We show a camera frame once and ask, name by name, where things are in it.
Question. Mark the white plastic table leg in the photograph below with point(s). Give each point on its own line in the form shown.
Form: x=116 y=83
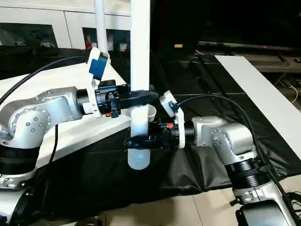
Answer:
x=101 y=23
x=140 y=47

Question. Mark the white plastic table top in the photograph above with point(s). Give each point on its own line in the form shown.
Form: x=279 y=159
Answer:
x=70 y=136

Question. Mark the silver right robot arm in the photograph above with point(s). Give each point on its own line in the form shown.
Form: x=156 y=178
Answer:
x=225 y=136

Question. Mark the black mat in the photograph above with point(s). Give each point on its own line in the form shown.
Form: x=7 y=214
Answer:
x=197 y=84

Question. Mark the small yellow label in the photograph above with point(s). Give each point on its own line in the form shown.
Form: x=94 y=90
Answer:
x=178 y=46

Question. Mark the white sideboard with glass doors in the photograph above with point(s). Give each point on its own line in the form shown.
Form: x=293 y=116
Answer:
x=70 y=23

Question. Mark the black cabinet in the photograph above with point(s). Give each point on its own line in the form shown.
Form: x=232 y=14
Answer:
x=221 y=21

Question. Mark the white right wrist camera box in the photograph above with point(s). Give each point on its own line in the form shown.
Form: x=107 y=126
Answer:
x=171 y=106

